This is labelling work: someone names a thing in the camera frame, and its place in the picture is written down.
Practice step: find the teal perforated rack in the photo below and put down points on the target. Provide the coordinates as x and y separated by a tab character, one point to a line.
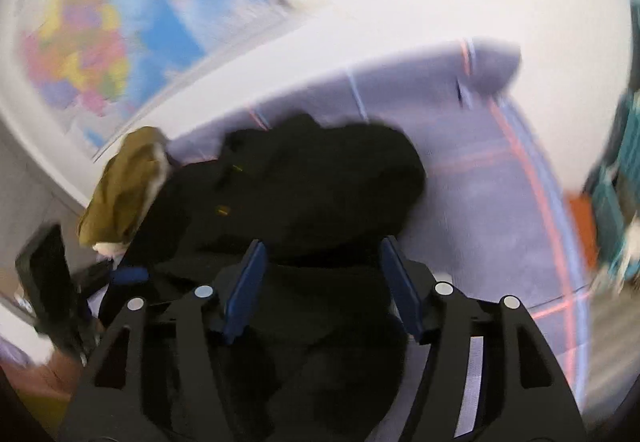
612	207

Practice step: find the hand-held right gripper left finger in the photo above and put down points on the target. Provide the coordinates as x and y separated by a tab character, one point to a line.
245	289

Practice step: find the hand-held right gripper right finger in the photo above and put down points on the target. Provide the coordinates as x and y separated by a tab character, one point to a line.
400	292

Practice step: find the mustard jacket with cream lining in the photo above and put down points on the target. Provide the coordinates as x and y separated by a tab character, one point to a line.
120	192

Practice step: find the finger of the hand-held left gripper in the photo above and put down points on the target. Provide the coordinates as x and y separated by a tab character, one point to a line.
129	276

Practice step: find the person's left forearm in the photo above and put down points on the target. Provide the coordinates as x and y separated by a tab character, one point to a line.
45	377

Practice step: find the black garment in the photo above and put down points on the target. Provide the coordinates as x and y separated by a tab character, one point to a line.
325	182

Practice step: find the orange object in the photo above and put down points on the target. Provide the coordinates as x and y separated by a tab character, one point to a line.
582	227

